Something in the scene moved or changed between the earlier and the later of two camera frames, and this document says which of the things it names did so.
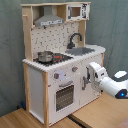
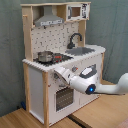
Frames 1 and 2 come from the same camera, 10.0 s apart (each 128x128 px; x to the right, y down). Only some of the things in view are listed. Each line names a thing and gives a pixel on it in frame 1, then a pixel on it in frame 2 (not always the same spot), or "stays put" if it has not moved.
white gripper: [95, 73] → [65, 73]
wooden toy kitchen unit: [57, 76] stays put
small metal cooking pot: [45, 57] stays put
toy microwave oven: [76, 12] stays put
